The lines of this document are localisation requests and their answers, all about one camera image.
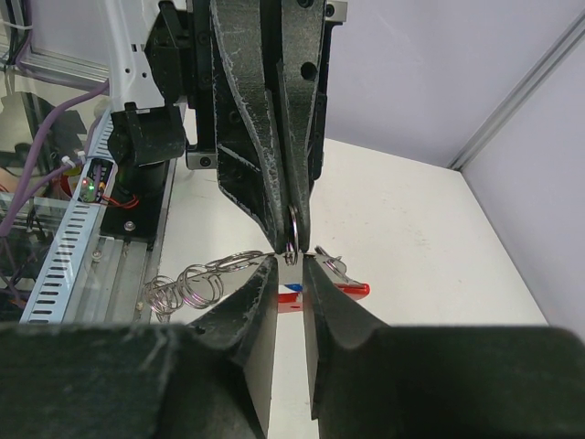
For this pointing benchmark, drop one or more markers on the left aluminium frame post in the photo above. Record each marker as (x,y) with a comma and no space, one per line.
(546,65)

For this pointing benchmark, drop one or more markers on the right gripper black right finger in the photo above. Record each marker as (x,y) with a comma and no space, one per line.
(368,379)

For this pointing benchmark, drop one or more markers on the white slotted cable duct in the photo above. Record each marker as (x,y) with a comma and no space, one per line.
(49,299)

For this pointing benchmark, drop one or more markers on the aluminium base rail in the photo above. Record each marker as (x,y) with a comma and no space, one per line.
(46,130)

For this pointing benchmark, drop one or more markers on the red handled keyring holder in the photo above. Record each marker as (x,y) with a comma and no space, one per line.
(201,286)

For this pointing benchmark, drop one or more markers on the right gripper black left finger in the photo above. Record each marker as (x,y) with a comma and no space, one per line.
(135,381)

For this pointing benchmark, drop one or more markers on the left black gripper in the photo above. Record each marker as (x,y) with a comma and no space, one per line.
(250,166)

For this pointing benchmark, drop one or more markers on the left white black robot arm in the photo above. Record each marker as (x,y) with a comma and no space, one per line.
(152,77)

